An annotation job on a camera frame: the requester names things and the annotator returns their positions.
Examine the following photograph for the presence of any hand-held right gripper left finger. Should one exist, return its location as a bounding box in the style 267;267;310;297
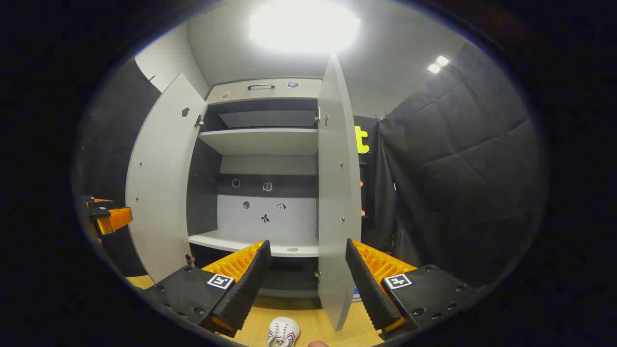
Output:
143;240;273;338

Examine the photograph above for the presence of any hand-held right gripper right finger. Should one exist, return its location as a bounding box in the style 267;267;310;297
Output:
345;238;478;341

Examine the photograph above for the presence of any white shoe yellow sole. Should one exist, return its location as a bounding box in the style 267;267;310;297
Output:
267;317;300;347

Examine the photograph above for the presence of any grey shoe cabinet door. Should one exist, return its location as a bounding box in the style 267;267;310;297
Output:
125;73;209;284
316;54;362;332

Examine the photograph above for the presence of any grey shoe cabinet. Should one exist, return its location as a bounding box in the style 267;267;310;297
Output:
186;77;322;299

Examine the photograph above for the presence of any grey cabinet shelf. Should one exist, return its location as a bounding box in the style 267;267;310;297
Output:
199;128;319;156
188;229;320;257

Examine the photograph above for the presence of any black backdrop cloth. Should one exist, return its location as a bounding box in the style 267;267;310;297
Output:
353;42;548;290

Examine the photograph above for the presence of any small ceiling light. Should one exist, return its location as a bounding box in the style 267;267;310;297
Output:
427;55;450;74

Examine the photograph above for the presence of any large ceiling light panel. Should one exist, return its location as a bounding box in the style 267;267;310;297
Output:
248;0;362;53

